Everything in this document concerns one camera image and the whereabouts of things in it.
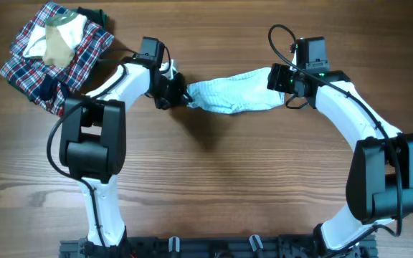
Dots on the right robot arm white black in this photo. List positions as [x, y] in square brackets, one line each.
[379, 188]

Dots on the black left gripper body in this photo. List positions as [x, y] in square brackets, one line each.
[169, 92]

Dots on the red blue plaid shirt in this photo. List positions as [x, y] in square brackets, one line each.
[26, 75]

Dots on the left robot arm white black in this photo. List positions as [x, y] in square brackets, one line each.
[93, 133]

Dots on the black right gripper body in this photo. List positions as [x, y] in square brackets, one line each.
[285, 79]

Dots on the dark green folded garment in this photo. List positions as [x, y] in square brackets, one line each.
[97, 16]

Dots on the tan sock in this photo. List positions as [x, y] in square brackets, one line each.
[59, 51]

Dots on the navy blue sock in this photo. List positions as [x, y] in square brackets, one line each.
[48, 88]

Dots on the light blue striped shorts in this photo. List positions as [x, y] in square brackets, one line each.
[239, 93]

